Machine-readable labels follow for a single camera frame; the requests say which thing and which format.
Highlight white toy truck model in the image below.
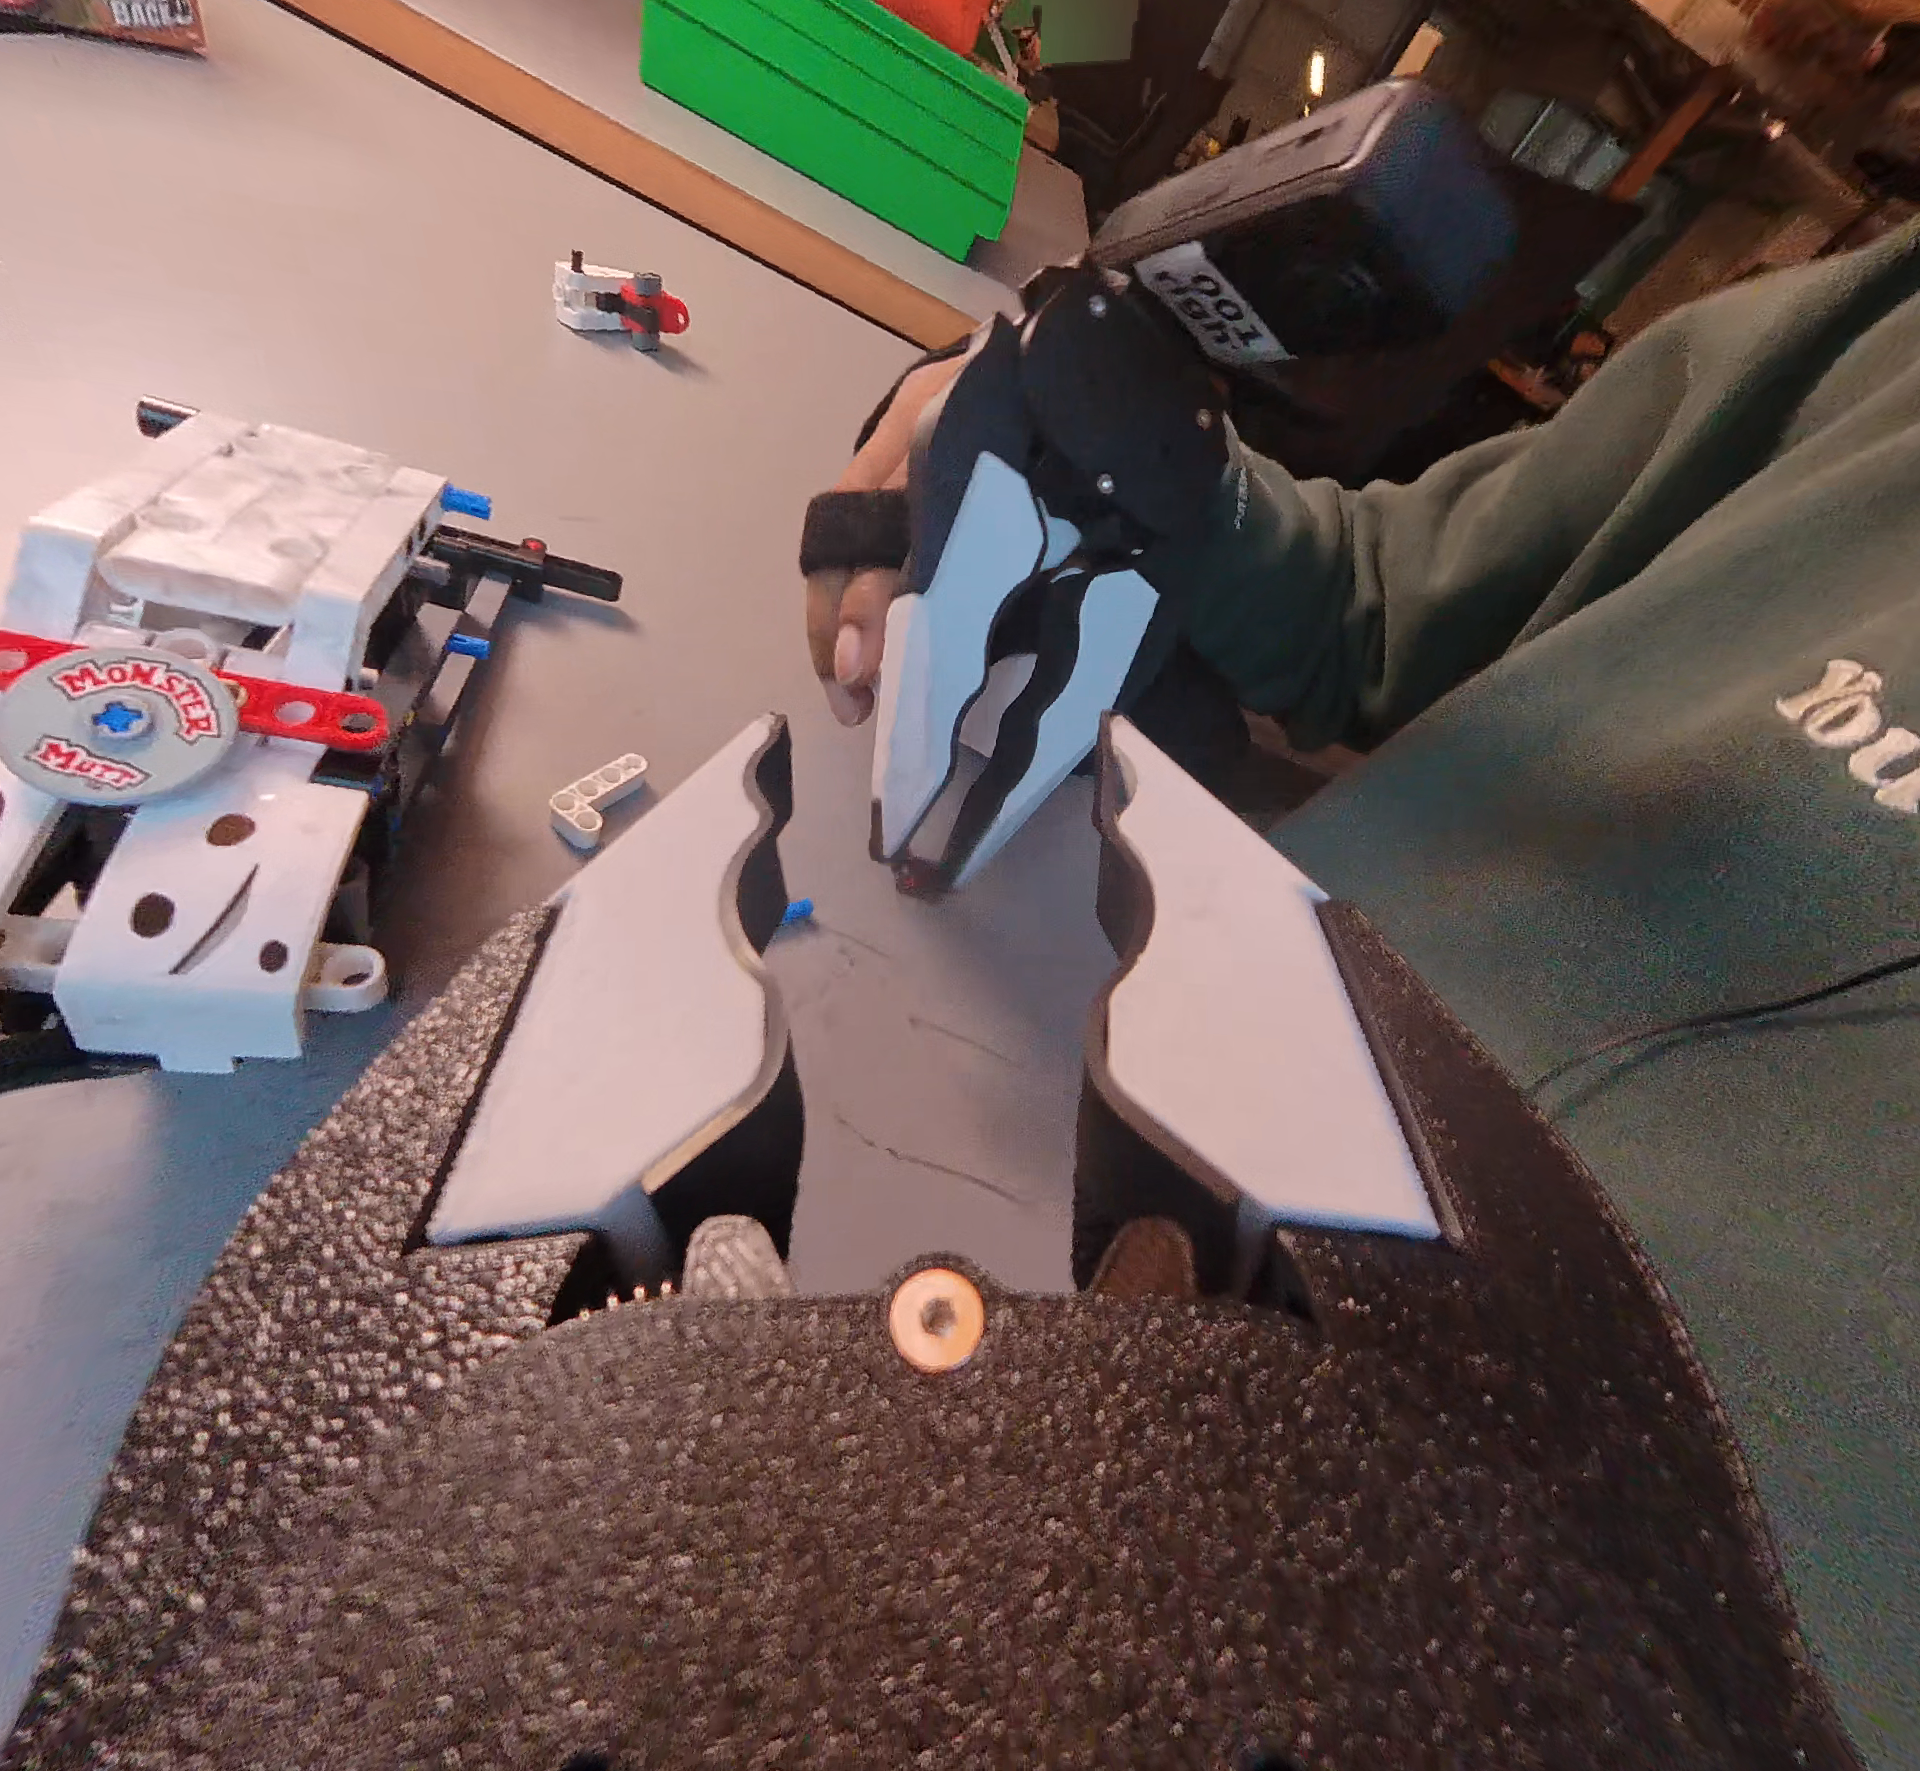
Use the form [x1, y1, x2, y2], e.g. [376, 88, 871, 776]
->
[0, 398, 624, 1076]

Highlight white angled brick beam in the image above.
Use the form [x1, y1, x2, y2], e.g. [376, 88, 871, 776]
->
[548, 751, 651, 850]

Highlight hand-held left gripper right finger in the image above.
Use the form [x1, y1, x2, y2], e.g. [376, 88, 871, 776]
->
[1084, 711, 1449, 1241]

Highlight green plastic object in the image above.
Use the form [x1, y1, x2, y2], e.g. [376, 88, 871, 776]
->
[641, 0, 1033, 265]

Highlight person's right hand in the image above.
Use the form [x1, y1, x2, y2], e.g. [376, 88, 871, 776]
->
[803, 353, 977, 731]

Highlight white and red brick subassembly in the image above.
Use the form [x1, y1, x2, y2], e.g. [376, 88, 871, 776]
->
[553, 252, 697, 354]

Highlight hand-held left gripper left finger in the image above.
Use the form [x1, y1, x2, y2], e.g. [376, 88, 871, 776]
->
[428, 711, 798, 1295]

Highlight grey desk with wooden edge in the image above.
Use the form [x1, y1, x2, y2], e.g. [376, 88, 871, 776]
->
[167, 0, 1089, 348]

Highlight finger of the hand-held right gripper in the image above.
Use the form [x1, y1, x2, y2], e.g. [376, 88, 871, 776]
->
[908, 557, 1170, 897]
[869, 451, 1053, 867]

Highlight person's right forearm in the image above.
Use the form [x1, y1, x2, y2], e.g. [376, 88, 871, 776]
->
[1185, 421, 1653, 752]

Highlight black earbud cable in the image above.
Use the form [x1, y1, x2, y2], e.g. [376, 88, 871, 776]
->
[1530, 952, 1920, 1097]

